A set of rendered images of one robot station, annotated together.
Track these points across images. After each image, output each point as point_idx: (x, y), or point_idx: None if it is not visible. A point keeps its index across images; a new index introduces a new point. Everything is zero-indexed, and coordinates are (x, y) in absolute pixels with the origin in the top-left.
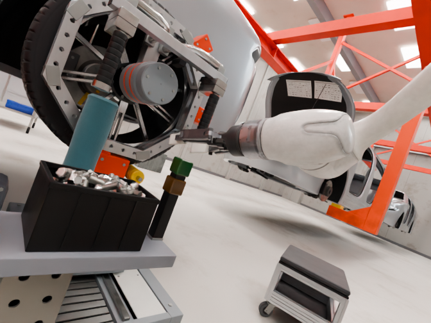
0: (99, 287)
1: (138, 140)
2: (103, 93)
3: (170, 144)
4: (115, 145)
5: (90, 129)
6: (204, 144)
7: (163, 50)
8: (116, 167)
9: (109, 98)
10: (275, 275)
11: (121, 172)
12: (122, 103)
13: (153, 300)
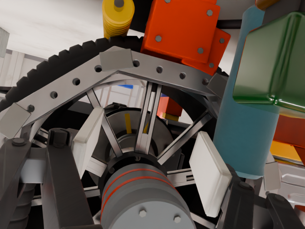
0: None
1: (100, 85)
2: (127, 141)
3: (206, 134)
4: (176, 77)
5: (273, 116)
6: (84, 167)
7: None
8: (172, 33)
9: (165, 153)
10: None
11: (160, 21)
12: (144, 150)
13: None
